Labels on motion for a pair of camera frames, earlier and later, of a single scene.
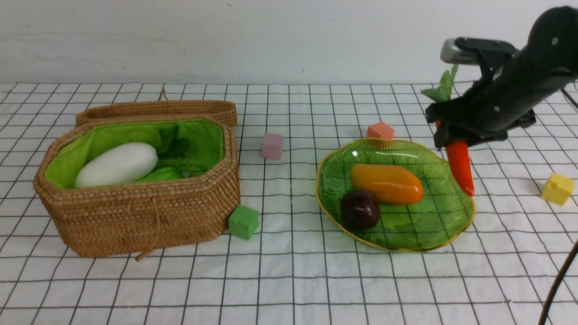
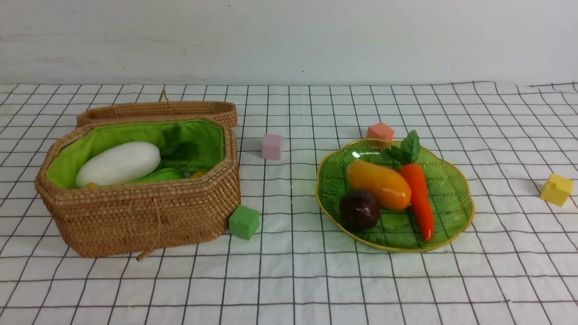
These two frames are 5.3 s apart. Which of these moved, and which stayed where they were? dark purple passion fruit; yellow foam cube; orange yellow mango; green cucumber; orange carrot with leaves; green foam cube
Moved: orange carrot with leaves; orange yellow mango
Stayed: green cucumber; green foam cube; dark purple passion fruit; yellow foam cube
